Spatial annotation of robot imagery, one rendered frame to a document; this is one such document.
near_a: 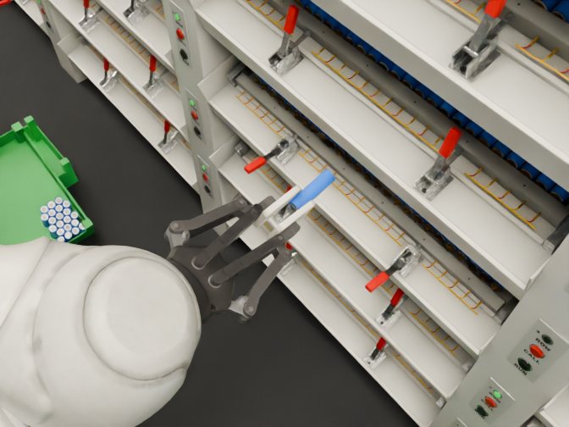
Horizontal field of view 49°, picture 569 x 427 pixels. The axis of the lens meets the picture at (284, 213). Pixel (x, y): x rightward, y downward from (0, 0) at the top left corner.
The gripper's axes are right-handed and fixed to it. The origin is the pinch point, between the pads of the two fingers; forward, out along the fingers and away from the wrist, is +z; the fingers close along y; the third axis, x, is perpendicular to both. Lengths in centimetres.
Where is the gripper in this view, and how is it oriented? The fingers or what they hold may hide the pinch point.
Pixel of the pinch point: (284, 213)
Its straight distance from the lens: 74.4
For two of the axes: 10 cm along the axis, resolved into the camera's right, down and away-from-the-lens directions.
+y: -6.7, -7.3, 1.0
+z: 6.1, -4.7, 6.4
